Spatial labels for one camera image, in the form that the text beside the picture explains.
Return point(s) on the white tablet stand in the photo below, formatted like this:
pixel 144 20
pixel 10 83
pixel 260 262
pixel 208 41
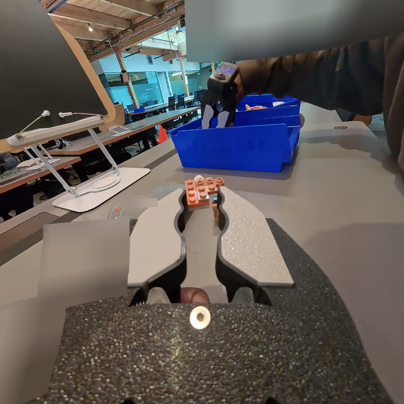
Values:
pixel 126 178
pixel 41 164

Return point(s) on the orange brick plate assembly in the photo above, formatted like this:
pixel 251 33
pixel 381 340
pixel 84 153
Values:
pixel 197 195

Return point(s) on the brick instruction booklet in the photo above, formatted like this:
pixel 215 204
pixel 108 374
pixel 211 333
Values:
pixel 118 214

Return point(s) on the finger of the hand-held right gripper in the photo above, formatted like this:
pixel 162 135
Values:
pixel 207 118
pixel 222 120

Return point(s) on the orange traffic cone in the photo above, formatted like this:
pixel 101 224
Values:
pixel 162 137

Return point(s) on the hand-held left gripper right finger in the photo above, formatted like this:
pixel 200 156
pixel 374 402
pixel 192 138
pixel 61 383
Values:
pixel 252 249

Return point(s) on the small clear stand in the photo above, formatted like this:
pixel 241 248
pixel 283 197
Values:
pixel 118 129

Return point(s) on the large blue plastic bin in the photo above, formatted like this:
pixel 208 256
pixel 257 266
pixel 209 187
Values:
pixel 233 151

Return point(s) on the long wooden-edged desk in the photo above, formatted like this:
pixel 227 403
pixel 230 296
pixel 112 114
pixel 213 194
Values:
pixel 142 126

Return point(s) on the multicoloured brick model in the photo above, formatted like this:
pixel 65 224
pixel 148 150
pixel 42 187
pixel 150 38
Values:
pixel 216 214

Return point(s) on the person's right forearm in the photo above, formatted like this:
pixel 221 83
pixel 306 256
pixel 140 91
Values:
pixel 299 79

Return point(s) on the tan toy piece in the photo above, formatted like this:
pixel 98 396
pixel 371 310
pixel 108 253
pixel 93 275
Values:
pixel 256 107

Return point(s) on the row of black office chairs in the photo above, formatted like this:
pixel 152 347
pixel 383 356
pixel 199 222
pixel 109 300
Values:
pixel 180 101

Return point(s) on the person's brown jacket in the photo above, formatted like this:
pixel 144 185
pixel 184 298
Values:
pixel 394 135

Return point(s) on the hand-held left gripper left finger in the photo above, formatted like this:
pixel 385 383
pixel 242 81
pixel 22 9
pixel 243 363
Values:
pixel 157 246

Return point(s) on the black screen with wooden frame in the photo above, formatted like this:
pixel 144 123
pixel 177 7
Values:
pixel 41 69

